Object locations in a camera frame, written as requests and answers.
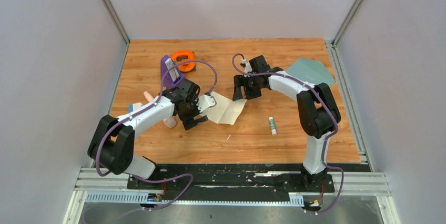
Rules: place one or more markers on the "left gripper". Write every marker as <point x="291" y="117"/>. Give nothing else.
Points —
<point x="190" y="123"/>

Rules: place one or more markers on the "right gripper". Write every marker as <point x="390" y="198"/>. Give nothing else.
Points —
<point x="241" y="80"/>

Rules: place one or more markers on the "beige letter paper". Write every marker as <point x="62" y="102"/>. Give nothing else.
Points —
<point x="225" y="111"/>

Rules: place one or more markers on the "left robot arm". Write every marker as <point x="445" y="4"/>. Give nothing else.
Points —
<point x="112" y="145"/>

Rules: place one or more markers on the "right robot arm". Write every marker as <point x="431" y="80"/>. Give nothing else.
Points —
<point x="319" y="115"/>

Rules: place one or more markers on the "grey-green envelope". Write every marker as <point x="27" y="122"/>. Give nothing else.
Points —
<point x="311" y="71"/>

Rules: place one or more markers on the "pink toy microphone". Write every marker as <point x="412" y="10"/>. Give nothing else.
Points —
<point x="170" y="122"/>

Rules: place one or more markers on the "purple stand with device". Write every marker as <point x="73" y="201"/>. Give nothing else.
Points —
<point x="170" y="76"/>

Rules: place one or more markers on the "white blue toy brick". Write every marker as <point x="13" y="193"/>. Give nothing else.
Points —
<point x="133" y="107"/>

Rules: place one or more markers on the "white green glue stick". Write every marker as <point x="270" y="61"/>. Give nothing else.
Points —
<point x="272" y="126"/>

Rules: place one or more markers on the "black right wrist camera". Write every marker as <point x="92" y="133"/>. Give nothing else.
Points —
<point x="259" y="65"/>

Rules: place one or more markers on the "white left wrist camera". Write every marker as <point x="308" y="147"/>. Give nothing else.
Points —
<point x="206" y="101"/>

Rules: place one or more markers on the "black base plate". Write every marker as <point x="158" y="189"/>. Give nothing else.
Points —
<point x="234" y="182"/>

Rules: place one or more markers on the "aluminium frame rail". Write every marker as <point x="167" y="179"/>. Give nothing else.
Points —
<point x="90" y="187"/>

